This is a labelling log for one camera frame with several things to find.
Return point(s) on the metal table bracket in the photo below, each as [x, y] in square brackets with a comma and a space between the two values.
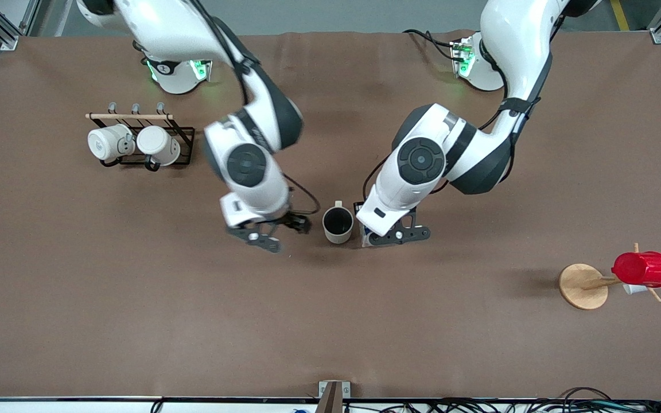
[334, 393]

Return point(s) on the beige mug with grey inside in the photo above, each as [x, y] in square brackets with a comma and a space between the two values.
[338, 226]

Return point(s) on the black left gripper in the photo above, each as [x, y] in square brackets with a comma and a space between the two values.
[357, 206]

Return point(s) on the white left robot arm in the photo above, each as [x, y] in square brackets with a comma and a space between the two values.
[451, 149]

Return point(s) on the wooden mug tree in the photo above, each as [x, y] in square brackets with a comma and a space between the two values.
[583, 285]

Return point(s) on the red plastic cup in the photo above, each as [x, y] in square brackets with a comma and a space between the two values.
[643, 269]

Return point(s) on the small white cup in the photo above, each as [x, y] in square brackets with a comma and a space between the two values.
[633, 289]

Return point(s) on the white mug with logo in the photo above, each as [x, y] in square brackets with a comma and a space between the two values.
[107, 143]

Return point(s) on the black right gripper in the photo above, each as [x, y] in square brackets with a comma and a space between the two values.
[291, 220]

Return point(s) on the plain white mug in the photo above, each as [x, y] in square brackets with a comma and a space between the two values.
[158, 144]

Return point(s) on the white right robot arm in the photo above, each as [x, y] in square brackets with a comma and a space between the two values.
[250, 137]

